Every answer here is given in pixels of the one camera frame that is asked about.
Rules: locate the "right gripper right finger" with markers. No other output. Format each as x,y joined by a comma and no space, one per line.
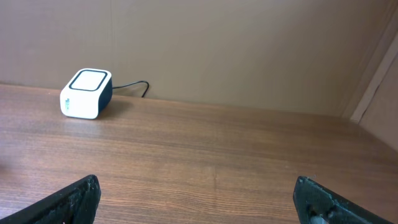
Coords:
315,203

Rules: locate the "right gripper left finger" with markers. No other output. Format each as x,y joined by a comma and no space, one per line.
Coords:
75,203

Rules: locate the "white barcode scanner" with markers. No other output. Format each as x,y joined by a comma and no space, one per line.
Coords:
87,94

